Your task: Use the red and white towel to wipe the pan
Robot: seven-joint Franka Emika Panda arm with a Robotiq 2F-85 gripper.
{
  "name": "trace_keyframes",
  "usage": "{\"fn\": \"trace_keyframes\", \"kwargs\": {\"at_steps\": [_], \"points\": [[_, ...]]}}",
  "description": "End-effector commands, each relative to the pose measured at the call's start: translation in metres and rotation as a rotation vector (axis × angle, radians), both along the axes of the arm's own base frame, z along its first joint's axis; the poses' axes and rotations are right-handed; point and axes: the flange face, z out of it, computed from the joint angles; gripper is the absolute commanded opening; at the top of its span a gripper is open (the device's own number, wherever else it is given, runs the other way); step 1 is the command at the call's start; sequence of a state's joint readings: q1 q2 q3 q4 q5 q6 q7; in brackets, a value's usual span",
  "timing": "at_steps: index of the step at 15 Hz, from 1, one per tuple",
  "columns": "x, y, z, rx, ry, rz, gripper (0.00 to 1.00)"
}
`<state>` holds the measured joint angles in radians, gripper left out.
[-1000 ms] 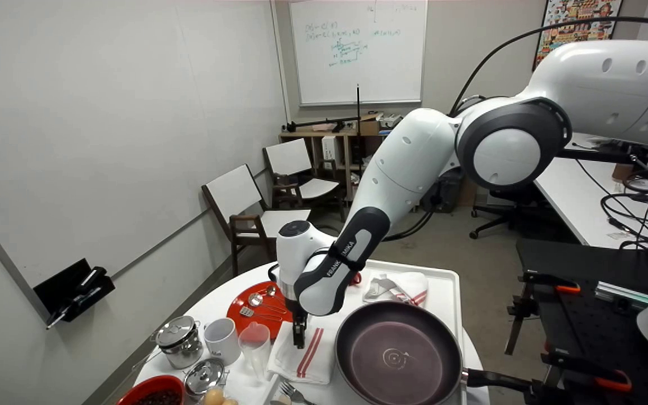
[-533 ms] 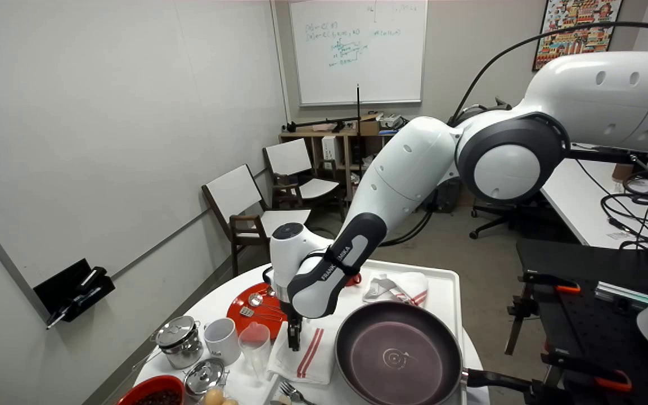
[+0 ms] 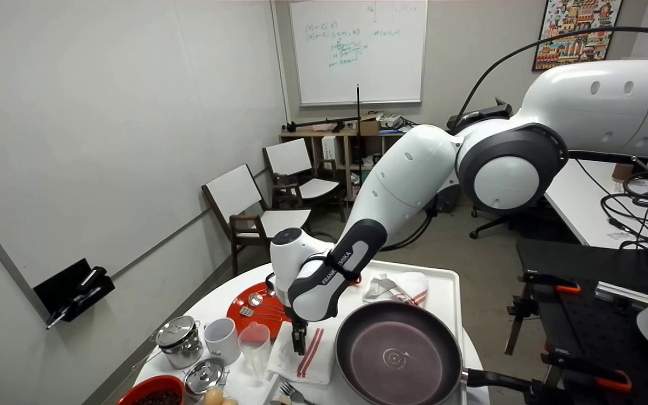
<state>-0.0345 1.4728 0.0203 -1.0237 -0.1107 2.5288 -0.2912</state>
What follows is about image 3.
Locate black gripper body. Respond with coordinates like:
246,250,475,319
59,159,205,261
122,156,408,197
285,313,313,340

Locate red striped white towel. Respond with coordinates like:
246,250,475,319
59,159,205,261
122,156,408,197
266,319,342,390

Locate black frying pan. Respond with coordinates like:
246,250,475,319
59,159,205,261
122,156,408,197
332,300,567,405

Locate clear glass cup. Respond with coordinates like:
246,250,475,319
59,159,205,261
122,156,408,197
239,321,275,378

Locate red round plate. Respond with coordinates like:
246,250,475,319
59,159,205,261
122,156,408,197
224,278,297,345

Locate white mug red print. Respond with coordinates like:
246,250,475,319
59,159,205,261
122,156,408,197
201,315,242,367

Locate small metal tin with lid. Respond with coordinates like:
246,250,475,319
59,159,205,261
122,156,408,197
185,356,229,397

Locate beige bread roll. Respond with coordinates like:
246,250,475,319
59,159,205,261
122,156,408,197
201,385,240,405

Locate crumpled white cloth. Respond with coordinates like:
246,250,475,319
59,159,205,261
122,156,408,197
360,270,431,310

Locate glass jar with lid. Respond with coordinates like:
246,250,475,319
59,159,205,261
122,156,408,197
152,313,205,372

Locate white plastic tray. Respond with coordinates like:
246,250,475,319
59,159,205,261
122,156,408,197
258,257,467,405

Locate white seat wooden chair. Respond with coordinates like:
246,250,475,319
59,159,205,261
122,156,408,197
264,135,347,220
201,161,320,276

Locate red bowl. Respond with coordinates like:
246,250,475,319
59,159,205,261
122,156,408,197
117,374,189,405

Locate cluttered wooden desk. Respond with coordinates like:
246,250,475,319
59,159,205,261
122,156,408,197
276,109,418,210

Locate black rolling office chair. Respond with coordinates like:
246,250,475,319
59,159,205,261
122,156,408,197
466,201,524,243

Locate black robot stand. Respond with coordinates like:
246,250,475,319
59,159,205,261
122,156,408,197
513,235,648,405

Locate white office desk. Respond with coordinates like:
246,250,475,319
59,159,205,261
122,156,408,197
545,156,648,255

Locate black wall holder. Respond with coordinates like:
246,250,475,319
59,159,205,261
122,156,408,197
31,257,117,332

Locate orange handled black clamp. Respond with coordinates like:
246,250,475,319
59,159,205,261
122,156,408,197
503,267,584,357
538,346,636,396

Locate large wall whiteboard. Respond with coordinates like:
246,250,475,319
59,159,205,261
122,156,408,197
288,0,429,108

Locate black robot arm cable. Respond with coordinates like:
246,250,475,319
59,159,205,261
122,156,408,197
445,25,648,135

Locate tangled black desk cables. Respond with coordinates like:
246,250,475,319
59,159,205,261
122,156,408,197
574,156,648,257

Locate colourful wall poster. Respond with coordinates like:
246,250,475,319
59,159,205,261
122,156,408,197
531,0,625,75

